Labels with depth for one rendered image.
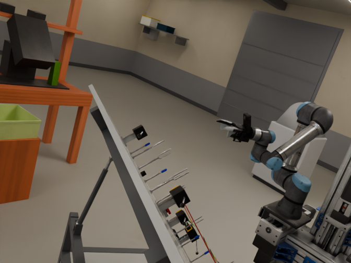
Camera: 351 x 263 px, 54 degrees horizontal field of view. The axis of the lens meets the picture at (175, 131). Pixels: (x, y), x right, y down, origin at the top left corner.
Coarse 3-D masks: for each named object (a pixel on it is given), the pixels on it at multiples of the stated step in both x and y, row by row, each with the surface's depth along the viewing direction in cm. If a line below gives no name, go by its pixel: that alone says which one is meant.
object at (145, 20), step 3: (144, 15) 1165; (144, 18) 1166; (147, 18) 1156; (150, 18) 1146; (153, 18) 1148; (141, 21) 1177; (144, 21) 1166; (147, 21) 1156; (150, 21) 1148; (153, 21) 1155; (156, 21) 1164; (159, 21) 1173; (144, 24) 1166; (147, 24) 1156; (150, 24) 1151; (153, 24) 1159; (156, 24) 1168; (153, 27) 1165; (156, 27) 1173
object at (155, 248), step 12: (96, 108) 136; (96, 120) 136; (108, 132) 135; (108, 144) 126; (120, 156) 115; (120, 168) 108; (132, 192) 95; (132, 204) 91; (144, 216) 85; (144, 228) 81; (156, 240) 77; (144, 252) 62; (156, 252) 61
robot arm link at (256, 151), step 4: (256, 144) 194; (252, 148) 197; (256, 148) 194; (260, 148) 193; (264, 148) 193; (252, 152) 196; (256, 152) 192; (260, 152) 190; (252, 156) 195; (256, 156) 192; (252, 160) 196; (256, 160) 195
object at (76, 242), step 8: (72, 216) 164; (72, 224) 158; (80, 224) 151; (72, 232) 153; (80, 232) 152; (64, 240) 167; (72, 240) 150; (80, 240) 150; (64, 248) 169; (72, 248) 147; (80, 248) 145; (80, 256) 140
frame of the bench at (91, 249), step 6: (60, 252) 172; (66, 252) 169; (90, 252) 175; (96, 252) 176; (102, 252) 177; (108, 252) 178; (114, 252) 180; (120, 252) 181; (126, 252) 183; (132, 252) 184; (138, 252) 186; (60, 258) 170; (66, 258) 165
